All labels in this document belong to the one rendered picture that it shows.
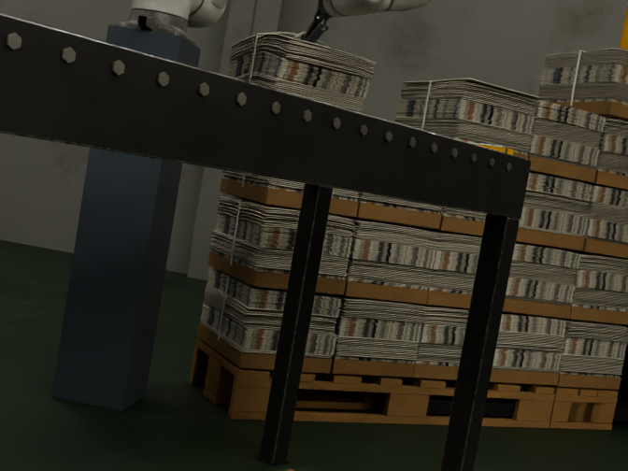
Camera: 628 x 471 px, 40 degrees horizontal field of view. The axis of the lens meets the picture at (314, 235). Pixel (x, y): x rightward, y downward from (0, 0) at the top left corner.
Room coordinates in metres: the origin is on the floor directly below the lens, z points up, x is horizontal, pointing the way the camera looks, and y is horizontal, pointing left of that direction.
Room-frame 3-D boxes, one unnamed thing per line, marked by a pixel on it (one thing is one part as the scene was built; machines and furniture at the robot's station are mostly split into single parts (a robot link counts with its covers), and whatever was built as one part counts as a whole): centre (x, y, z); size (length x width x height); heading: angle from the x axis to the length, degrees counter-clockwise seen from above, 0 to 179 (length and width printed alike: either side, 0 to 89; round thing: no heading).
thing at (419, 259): (2.80, -0.29, 0.42); 1.17 x 0.39 x 0.83; 117
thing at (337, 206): (2.80, -0.29, 0.40); 1.16 x 0.38 x 0.51; 117
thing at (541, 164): (2.99, -0.67, 0.86); 0.38 x 0.29 x 0.04; 27
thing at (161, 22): (2.36, 0.51, 1.03); 0.22 x 0.18 x 0.06; 174
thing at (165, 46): (2.38, 0.51, 0.50); 0.20 x 0.20 x 1.00; 84
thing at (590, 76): (3.13, -0.93, 0.65); 0.39 x 0.30 x 1.29; 27
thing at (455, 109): (2.86, -0.41, 0.95); 0.38 x 0.29 x 0.23; 27
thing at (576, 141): (2.99, -0.67, 0.95); 0.38 x 0.29 x 0.23; 27
